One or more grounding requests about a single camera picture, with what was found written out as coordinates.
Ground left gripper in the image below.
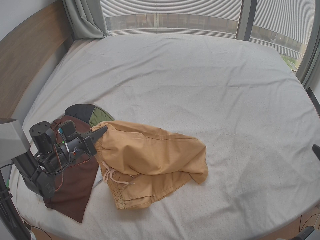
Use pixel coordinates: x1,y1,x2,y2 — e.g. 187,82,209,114
60,125,108,161

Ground tan shorts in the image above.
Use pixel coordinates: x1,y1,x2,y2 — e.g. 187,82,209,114
90,120,209,210

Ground green garment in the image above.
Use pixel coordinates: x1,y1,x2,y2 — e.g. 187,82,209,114
89,106,116,128

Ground black garment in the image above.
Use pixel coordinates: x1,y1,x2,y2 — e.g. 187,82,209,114
64,104,97,125

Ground brown garment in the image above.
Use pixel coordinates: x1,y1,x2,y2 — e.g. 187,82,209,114
43,116,100,224

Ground bed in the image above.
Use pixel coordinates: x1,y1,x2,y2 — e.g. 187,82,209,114
0,0,320,240

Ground grey-green curtain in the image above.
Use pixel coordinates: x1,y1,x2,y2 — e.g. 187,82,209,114
59,0,110,39

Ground window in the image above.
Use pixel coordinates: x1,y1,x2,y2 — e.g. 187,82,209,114
96,0,320,102

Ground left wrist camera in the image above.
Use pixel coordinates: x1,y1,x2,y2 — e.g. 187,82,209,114
58,121,78,141

